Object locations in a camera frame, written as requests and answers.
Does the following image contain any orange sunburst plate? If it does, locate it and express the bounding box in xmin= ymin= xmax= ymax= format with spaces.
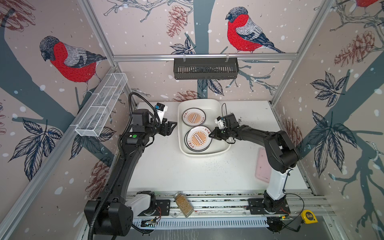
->
xmin=185 ymin=126 xmax=212 ymax=153
xmin=182 ymin=108 xmax=206 ymax=127

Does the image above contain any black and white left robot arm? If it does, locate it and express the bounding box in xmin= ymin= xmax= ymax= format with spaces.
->
xmin=84 ymin=109 xmax=177 ymax=240

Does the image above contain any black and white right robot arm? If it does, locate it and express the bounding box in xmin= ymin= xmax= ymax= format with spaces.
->
xmin=209 ymin=114 xmax=300 ymax=214

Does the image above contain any white plastic bin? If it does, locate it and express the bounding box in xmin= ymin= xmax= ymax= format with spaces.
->
xmin=177 ymin=99 xmax=231 ymax=158

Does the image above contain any glass jar of grains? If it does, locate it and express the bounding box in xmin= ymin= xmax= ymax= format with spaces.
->
xmin=174 ymin=192 xmax=194 ymax=218

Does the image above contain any small circuit board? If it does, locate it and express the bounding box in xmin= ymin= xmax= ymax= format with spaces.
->
xmin=140 ymin=219 xmax=158 ymax=229

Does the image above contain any yellow tape measure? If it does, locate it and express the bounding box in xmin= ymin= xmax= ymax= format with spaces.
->
xmin=301 ymin=210 xmax=318 ymax=224

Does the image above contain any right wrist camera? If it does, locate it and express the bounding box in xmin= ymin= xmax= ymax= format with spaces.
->
xmin=215 ymin=117 xmax=225 ymax=129

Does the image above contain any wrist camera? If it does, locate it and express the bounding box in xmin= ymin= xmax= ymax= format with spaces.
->
xmin=155 ymin=103 xmax=168 ymax=123
xmin=215 ymin=117 xmax=225 ymax=129

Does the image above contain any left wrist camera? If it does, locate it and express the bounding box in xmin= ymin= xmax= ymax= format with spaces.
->
xmin=155 ymin=103 xmax=168 ymax=123

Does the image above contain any black hanging wire basket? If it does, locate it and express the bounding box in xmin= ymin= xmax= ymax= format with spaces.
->
xmin=174 ymin=58 xmax=239 ymax=80

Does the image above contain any white mesh wall shelf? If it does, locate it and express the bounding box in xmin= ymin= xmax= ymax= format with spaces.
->
xmin=75 ymin=73 xmax=128 ymax=137

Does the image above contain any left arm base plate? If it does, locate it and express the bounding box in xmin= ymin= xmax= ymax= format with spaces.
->
xmin=139 ymin=200 xmax=171 ymax=217

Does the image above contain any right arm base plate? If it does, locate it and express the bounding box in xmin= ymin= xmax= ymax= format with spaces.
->
xmin=246 ymin=198 xmax=291 ymax=215

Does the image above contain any black right cable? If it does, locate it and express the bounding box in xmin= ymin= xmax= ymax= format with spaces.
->
xmin=263 ymin=167 xmax=305 ymax=234

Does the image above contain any black corrugated cable conduit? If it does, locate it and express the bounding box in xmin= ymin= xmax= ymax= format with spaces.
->
xmin=87 ymin=92 xmax=160 ymax=240

